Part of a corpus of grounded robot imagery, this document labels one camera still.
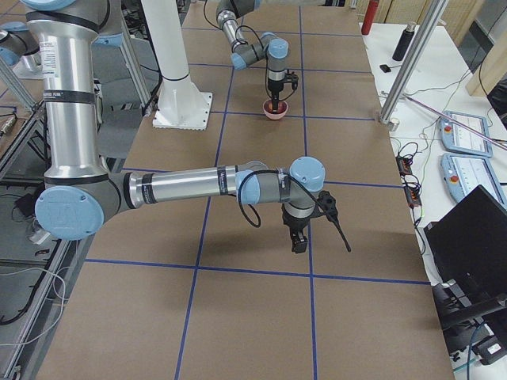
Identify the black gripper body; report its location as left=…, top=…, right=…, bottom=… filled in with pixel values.
left=267, top=78, right=282, bottom=100
left=282, top=211, right=309, bottom=253

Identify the red apple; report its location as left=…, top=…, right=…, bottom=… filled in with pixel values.
left=264, top=101, right=285, bottom=114

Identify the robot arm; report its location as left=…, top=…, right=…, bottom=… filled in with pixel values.
left=215, top=1, right=298, bottom=115
left=25, top=1, right=337, bottom=253

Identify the pink bowl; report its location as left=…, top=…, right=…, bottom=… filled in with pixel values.
left=263, top=99, right=288, bottom=120

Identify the black power strip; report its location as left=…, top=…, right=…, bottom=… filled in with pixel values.
left=395, top=155, right=422, bottom=209

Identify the brown paper table cover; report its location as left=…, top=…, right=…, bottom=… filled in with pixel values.
left=37, top=3, right=453, bottom=379

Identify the red bottle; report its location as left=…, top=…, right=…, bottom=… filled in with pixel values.
left=361, top=0, right=379, bottom=36

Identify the black water bottle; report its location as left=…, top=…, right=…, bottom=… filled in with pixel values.
left=392, top=21, right=417, bottom=62

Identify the black laptop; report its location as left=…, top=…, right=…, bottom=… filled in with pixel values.
left=424, top=185, right=506, bottom=295

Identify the lower teach pendant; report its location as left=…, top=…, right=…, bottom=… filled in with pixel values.
left=440, top=153, right=506, bottom=207

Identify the teach pendant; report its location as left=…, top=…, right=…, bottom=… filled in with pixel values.
left=440, top=153, right=506, bottom=207
left=437, top=110, right=493, bottom=158

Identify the upper teach pendant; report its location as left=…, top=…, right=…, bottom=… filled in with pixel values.
left=437, top=110, right=493, bottom=158

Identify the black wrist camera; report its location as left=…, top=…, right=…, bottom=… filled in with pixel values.
left=318, top=190, right=338, bottom=222
left=285, top=70, right=299, bottom=91

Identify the black camera cable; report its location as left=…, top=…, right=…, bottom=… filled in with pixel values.
left=236, top=169, right=353, bottom=253
left=203, top=0, right=299, bottom=100

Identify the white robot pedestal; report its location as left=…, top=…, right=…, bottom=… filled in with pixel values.
left=142, top=0, right=212, bottom=131

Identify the aluminium frame post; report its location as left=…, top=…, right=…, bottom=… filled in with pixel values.
left=378, top=0, right=448, bottom=131

